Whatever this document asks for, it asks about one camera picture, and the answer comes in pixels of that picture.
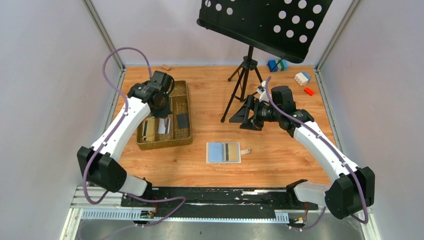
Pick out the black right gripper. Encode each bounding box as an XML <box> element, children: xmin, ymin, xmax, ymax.
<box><xmin>229</xmin><ymin>95</ymin><xmax>281</xmax><ymax>131</ymax></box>

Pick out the beige leather card holder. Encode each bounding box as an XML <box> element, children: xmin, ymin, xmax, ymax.
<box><xmin>205</xmin><ymin>141</ymin><xmax>251</xmax><ymax>164</ymax></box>

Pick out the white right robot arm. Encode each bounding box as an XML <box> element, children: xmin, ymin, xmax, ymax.
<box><xmin>229</xmin><ymin>85</ymin><xmax>375</xmax><ymax>220</ymax></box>

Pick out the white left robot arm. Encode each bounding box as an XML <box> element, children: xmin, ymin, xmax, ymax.
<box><xmin>77</xmin><ymin>70</ymin><xmax>175</xmax><ymax>207</ymax></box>

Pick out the gold VIP card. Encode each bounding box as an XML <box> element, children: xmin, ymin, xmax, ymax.
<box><xmin>141</xmin><ymin>117</ymin><xmax>155</xmax><ymax>142</ymax></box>

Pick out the black card in tray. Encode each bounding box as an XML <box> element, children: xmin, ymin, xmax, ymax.
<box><xmin>176</xmin><ymin>112</ymin><xmax>190</xmax><ymax>129</ymax></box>

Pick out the gold card in holder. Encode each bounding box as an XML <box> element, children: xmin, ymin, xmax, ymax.
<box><xmin>223</xmin><ymin>142</ymin><xmax>239</xmax><ymax>163</ymax></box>

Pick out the woven straw divided tray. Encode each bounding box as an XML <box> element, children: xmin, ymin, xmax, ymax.
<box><xmin>136</xmin><ymin>80</ymin><xmax>193</xmax><ymax>150</ymax></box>

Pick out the small wooden block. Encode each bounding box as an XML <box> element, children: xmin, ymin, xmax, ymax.
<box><xmin>161</xmin><ymin>64</ymin><xmax>172</xmax><ymax>71</ymax></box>

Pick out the blue green toy block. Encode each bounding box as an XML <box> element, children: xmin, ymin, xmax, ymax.
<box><xmin>267</xmin><ymin>59</ymin><xmax>289</xmax><ymax>73</ymax></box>

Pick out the red toy block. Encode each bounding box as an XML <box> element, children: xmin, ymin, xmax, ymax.
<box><xmin>304</xmin><ymin>87</ymin><xmax>315</xmax><ymax>96</ymax></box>

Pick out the white blue toy block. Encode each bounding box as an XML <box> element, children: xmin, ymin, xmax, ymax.
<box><xmin>294</xmin><ymin>71</ymin><xmax>312</xmax><ymax>86</ymax></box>

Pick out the black music stand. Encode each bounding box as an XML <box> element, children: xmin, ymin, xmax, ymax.
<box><xmin>196</xmin><ymin>0</ymin><xmax>332</xmax><ymax>122</ymax></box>

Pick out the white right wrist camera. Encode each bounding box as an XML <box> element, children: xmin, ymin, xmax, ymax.
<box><xmin>256</xmin><ymin>81</ymin><xmax>269</xmax><ymax>103</ymax></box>

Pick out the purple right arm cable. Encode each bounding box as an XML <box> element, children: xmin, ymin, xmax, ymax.
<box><xmin>264</xmin><ymin>76</ymin><xmax>370</xmax><ymax>225</ymax></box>

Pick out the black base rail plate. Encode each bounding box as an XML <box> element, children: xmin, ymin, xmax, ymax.
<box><xmin>142</xmin><ymin>186</ymin><xmax>319</xmax><ymax>211</ymax></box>

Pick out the white slotted cable duct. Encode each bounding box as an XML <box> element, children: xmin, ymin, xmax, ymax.
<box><xmin>81</xmin><ymin>208</ymin><xmax>290</xmax><ymax>224</ymax></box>

